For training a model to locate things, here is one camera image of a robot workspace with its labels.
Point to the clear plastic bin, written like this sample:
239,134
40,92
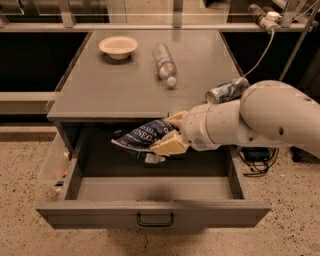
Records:
55,166

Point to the blue chip bag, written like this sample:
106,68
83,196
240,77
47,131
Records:
137,142

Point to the metal railing frame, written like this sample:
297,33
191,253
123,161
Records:
42,40

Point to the grey open top drawer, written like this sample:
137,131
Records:
105,187

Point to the crushed silver soda can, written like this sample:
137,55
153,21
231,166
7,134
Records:
227,91

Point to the clear plastic water bottle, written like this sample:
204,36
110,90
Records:
165,64

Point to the white paper bowl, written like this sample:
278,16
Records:
118,47

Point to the black drawer handle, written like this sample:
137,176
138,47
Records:
155,221

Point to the grey metal cabinet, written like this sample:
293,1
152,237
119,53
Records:
101,89

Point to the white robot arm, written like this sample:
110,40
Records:
269,114

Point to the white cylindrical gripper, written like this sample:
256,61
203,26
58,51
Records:
194,128

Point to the white power strip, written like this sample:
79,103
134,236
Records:
266,20

